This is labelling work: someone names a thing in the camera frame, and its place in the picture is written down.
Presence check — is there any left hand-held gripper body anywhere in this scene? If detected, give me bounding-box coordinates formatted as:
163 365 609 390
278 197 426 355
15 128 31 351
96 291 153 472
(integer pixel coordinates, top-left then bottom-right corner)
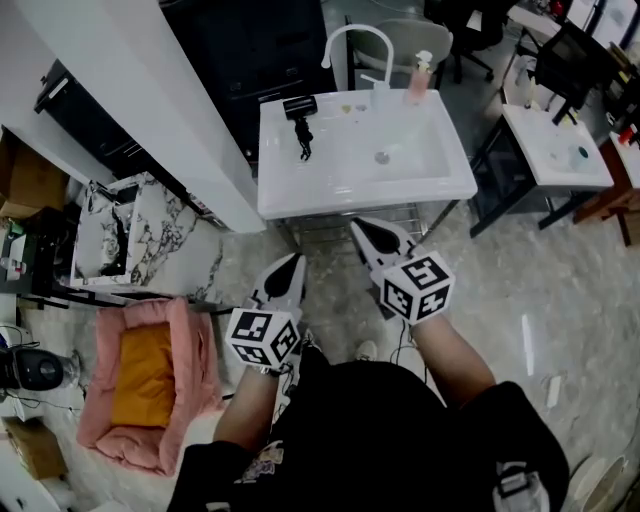
225 279 305 372

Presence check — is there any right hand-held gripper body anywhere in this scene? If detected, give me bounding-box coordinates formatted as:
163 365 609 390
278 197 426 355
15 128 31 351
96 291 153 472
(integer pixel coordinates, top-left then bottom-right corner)
370 250 457 327

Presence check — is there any black hair dryer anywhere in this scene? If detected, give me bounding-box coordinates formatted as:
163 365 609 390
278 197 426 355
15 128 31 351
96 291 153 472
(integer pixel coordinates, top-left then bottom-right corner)
281 96 320 162

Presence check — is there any person's left forearm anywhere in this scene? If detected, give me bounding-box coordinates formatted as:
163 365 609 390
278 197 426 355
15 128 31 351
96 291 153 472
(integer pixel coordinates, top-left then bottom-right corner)
213 364 291 452

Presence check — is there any person's right forearm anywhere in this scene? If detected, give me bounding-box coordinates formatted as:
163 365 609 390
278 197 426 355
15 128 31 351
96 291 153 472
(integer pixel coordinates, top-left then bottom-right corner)
409 313 497 410

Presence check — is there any white sink counter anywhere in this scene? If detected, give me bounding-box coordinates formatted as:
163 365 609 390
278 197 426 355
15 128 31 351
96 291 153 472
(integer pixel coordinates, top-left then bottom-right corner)
257 89 479 221

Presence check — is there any small white sink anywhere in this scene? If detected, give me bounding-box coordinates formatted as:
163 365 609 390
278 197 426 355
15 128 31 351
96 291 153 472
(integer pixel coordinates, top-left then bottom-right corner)
501 102 616 192

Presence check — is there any pink pet bed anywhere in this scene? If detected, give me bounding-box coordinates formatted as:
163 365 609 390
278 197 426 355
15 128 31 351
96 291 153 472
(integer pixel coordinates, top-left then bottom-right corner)
76 296 227 477

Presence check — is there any marble pattern vanity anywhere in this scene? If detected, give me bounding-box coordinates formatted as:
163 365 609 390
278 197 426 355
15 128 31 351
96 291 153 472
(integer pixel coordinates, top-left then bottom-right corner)
69 172 224 303

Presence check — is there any black metal stand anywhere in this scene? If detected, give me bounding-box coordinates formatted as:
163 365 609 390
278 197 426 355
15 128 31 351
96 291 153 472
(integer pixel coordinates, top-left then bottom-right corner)
468 114 596 239

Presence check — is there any orange cushion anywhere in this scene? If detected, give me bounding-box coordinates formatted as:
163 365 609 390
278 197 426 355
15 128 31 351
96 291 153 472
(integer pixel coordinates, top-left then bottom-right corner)
110 322 177 429

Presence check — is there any pink soap dispenser bottle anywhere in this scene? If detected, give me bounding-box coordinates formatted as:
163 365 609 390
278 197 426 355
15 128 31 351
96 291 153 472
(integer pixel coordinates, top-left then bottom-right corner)
403 49 434 107

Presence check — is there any person's black shirt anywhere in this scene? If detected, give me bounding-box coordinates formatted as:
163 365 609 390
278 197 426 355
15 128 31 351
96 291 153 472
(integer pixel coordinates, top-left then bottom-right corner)
167 344 571 512

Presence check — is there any white curved faucet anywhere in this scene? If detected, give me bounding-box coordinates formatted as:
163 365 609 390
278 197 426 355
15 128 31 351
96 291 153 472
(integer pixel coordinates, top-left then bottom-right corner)
320 23 396 114

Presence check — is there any grey chair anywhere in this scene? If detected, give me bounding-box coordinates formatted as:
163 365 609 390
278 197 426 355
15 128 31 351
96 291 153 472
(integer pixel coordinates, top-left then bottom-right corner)
345 17 455 92

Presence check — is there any grey waist device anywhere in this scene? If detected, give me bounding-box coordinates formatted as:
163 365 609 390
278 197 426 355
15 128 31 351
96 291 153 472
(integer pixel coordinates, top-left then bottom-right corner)
492 460 544 512

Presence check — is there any black office chair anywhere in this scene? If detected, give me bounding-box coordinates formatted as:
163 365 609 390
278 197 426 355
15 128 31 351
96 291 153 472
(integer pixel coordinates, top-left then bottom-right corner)
423 0 524 85

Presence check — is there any brown wooden table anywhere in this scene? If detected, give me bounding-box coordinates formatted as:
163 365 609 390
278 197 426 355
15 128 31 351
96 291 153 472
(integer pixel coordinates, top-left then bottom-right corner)
572 127 640 248

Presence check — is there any black low cabinet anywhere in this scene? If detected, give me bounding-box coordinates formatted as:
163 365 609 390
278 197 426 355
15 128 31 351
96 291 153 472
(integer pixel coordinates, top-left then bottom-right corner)
33 58 211 211

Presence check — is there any black storage shelf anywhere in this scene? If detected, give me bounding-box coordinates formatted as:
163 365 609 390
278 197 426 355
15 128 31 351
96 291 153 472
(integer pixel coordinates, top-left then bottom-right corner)
0 207 81 310

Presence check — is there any black cabinet with drawers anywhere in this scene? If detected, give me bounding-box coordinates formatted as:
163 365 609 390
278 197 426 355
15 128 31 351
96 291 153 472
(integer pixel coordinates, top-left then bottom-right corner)
162 0 342 151

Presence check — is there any black round appliance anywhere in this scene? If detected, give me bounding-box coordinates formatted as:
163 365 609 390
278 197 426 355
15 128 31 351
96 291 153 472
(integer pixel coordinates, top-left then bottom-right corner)
0 346 67 392

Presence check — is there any black mesh chair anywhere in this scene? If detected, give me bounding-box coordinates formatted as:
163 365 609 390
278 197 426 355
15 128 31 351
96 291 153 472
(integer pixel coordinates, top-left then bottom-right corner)
533 21 617 125

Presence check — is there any small cardboard box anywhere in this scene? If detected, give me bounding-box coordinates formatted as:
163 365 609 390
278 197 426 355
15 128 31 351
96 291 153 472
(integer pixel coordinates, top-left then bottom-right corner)
1 416 69 482

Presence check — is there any large cardboard box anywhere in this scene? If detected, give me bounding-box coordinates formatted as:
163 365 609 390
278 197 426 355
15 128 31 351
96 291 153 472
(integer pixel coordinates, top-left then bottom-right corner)
0 128 70 219

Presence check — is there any white round fan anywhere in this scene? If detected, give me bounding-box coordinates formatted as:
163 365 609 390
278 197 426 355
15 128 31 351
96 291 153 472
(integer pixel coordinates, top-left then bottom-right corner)
568 452 640 512

